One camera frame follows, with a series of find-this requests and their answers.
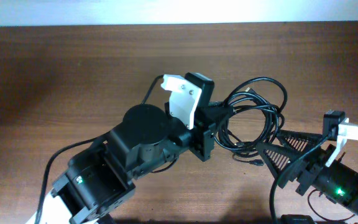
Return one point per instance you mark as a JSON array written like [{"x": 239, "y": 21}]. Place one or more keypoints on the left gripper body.
[{"x": 197, "y": 140}]

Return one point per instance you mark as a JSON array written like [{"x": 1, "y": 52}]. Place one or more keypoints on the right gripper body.
[{"x": 303, "y": 170}]

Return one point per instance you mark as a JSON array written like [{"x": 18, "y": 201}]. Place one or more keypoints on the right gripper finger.
[
  {"x": 278, "y": 161},
  {"x": 291, "y": 141}
]

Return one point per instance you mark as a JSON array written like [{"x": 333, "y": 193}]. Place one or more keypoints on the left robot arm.
[{"x": 100, "y": 178}]

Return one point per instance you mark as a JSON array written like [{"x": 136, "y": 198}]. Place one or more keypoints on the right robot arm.
[{"x": 347, "y": 183}]

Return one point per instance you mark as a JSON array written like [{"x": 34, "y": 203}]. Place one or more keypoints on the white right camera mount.
[{"x": 346, "y": 131}]

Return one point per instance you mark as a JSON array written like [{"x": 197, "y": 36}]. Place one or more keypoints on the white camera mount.
[
  {"x": 346, "y": 131},
  {"x": 184, "y": 98}
]

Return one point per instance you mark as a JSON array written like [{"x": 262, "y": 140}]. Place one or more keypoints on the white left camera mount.
[{"x": 184, "y": 98}]

